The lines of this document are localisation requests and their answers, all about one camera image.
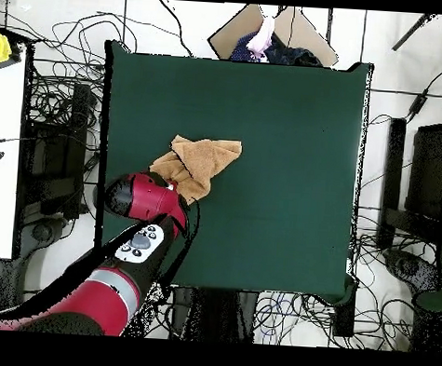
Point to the pink garment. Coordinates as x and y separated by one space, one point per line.
262 40

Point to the brown cardboard box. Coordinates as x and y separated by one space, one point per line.
233 34

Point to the dark green tablecloth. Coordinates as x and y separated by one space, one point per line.
284 119

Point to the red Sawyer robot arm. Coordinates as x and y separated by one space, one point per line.
149 201

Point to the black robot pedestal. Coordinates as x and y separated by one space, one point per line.
216 313

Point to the orange terry towel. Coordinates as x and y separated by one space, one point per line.
203 159

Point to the black equipment rack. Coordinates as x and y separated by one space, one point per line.
55 154

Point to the dark navy garment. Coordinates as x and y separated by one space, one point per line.
292 55

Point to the grey stand foot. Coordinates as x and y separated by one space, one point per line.
411 267
41 232

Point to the black upright stand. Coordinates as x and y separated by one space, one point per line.
393 163

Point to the black slanted bar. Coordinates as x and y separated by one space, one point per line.
411 32

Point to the blue dotted garment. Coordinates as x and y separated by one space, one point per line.
242 50

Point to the white desk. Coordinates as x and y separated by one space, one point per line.
0 158

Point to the black flat panel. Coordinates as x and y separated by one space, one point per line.
428 173

